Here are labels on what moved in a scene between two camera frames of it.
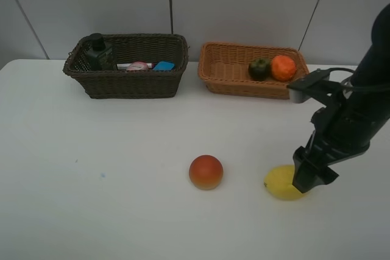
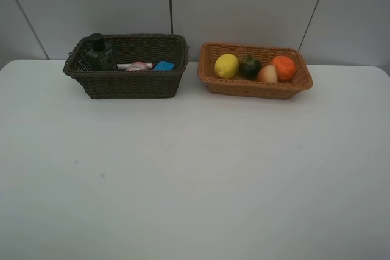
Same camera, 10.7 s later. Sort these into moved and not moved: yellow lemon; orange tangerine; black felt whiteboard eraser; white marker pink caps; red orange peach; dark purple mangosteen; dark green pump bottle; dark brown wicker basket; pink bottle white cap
Moved: dark purple mangosteen; red orange peach; yellow lemon
Not moved: dark brown wicker basket; white marker pink caps; dark green pump bottle; black felt whiteboard eraser; pink bottle white cap; orange tangerine
